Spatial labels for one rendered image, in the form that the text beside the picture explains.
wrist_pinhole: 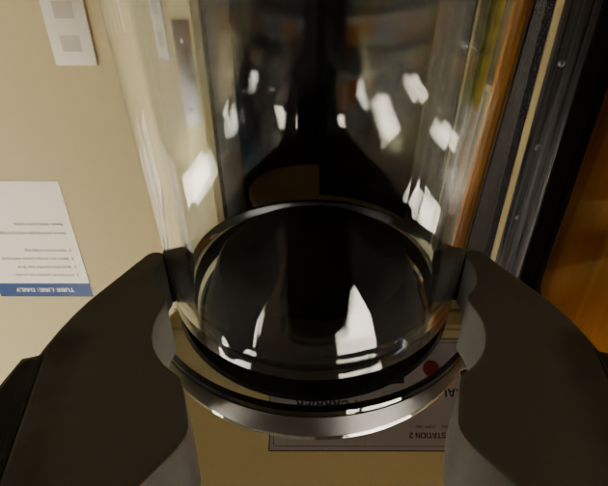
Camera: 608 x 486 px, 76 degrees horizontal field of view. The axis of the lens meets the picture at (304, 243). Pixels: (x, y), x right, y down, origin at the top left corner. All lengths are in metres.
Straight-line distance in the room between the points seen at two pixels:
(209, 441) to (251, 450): 0.04
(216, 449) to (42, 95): 0.68
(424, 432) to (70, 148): 0.75
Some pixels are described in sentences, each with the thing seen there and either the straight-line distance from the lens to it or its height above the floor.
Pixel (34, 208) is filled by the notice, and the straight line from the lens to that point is 0.96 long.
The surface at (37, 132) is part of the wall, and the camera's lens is 0.89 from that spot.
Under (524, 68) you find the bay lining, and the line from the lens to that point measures 0.35.
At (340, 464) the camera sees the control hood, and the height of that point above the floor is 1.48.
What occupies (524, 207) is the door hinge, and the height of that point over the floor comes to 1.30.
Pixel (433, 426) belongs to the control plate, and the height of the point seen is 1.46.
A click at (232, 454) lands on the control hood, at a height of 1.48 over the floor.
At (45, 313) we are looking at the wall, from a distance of 1.11.
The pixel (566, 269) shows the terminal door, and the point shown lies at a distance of 0.34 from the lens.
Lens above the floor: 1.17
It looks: 28 degrees up
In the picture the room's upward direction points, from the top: 180 degrees counter-clockwise
